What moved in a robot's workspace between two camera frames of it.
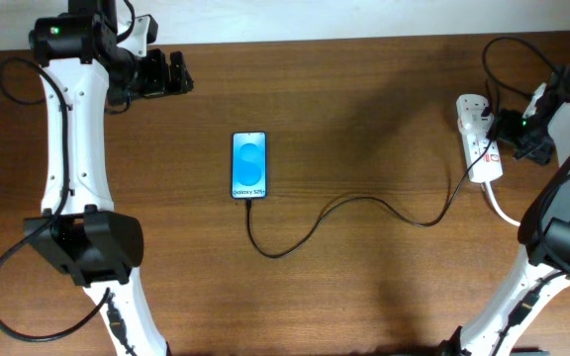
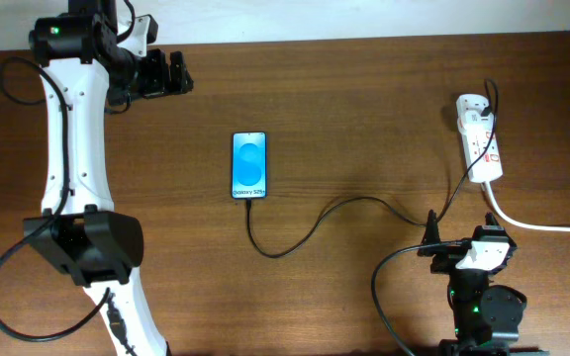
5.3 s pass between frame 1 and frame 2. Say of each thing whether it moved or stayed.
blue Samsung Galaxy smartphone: stayed
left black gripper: stayed
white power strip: stayed
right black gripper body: moved
